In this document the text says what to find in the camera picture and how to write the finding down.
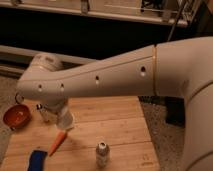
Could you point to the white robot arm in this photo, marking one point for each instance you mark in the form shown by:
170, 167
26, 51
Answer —
182, 69

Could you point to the black white eraser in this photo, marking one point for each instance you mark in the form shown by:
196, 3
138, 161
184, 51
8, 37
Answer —
46, 114

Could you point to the red bowl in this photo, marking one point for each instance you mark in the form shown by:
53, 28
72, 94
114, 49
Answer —
17, 116

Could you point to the silver metal can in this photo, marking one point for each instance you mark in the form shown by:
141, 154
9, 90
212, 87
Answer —
102, 154

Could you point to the blue cloth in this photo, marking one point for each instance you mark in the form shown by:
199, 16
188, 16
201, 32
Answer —
36, 160

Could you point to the orange toy carrot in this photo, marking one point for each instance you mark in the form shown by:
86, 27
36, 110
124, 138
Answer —
61, 136

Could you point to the metal pole stand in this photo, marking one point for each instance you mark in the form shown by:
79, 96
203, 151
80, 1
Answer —
176, 20

